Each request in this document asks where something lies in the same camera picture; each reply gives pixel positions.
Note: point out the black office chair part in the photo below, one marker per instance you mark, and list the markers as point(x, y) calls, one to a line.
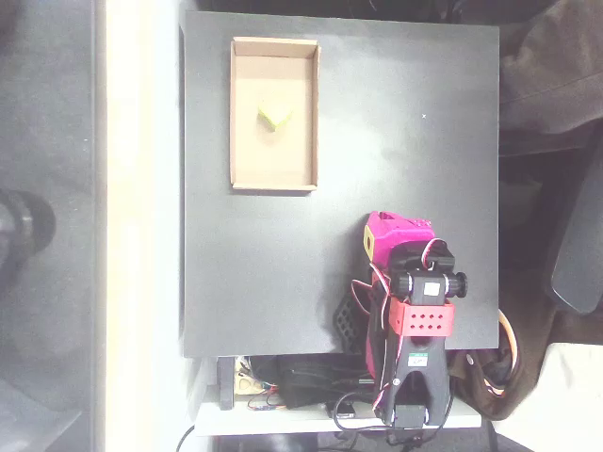
point(579, 263)

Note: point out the light wooden piece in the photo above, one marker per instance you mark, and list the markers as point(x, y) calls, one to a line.
point(246, 383)

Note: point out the magenta gripper yellow face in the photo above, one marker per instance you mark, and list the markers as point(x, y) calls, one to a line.
point(377, 297)

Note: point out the white fabric sheet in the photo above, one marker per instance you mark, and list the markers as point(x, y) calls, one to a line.
point(560, 400)

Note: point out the white shelf board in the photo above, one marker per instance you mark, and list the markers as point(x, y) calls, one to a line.
point(282, 421)

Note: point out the shallow cardboard box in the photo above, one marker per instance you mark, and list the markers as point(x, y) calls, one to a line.
point(278, 160)

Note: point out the black plug adapter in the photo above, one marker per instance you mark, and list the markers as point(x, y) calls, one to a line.
point(343, 410)

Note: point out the black red pink robot arm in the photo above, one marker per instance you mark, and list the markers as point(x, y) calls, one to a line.
point(440, 376)

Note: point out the brown cloth with snap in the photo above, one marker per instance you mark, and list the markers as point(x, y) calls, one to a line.
point(480, 386)

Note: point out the black lattice base mount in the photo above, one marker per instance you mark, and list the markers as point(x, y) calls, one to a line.
point(345, 325)

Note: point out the green cube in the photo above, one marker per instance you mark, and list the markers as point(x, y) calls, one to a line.
point(273, 121)

